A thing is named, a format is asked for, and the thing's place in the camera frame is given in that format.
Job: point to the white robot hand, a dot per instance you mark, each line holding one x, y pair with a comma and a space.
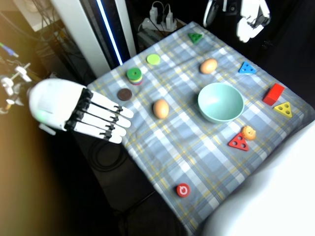
248, 29
54, 100

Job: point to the brown egg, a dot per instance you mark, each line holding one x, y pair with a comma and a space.
161, 109
208, 66

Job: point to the mint green bowl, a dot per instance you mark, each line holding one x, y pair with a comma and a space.
221, 103

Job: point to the blue triangle block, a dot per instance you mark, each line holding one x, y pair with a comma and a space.
246, 69

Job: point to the green triangle block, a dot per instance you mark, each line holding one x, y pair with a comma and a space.
195, 37

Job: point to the red rectangular block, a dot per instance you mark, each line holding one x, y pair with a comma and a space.
273, 94

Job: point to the brown round disc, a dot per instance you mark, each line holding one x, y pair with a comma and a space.
124, 94

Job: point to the white column with blue light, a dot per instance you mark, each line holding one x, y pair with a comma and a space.
73, 32

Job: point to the white plug adapter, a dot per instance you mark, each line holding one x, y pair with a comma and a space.
168, 20
153, 12

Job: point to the stack of coloured rings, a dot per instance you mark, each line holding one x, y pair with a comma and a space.
134, 75

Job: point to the yellow triangle block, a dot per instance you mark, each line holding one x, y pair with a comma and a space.
284, 109

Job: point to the white power strip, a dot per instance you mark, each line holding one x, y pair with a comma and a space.
150, 24

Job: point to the light green round disc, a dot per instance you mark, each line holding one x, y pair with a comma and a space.
153, 59

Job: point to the grey box device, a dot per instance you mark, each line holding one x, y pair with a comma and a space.
147, 38

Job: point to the orange lion toy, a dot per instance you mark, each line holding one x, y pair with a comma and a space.
248, 133

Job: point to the red triangle block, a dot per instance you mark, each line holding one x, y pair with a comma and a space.
238, 143

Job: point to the blue plaid cloth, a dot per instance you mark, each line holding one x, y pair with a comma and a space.
187, 147

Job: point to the red round button disc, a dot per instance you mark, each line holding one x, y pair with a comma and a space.
182, 190

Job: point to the white robot body shell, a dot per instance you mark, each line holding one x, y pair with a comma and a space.
270, 191

